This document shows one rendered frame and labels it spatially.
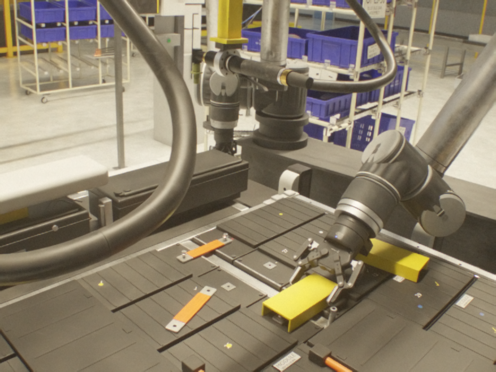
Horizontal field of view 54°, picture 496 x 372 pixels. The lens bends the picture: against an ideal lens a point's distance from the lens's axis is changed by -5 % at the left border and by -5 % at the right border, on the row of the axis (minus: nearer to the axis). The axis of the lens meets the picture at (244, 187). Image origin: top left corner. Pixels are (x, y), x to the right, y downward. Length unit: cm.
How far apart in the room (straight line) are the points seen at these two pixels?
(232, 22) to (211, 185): 47
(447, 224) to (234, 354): 57
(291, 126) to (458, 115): 101
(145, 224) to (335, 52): 306
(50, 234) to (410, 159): 77
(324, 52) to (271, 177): 154
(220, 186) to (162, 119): 368
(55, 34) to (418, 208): 610
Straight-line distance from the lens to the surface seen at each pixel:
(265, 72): 135
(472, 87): 129
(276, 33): 192
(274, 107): 214
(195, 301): 99
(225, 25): 147
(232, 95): 184
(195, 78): 164
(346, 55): 345
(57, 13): 686
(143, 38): 65
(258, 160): 222
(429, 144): 129
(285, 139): 216
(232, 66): 146
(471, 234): 190
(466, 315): 108
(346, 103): 363
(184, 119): 59
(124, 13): 66
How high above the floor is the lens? 159
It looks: 23 degrees down
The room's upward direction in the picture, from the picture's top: 3 degrees clockwise
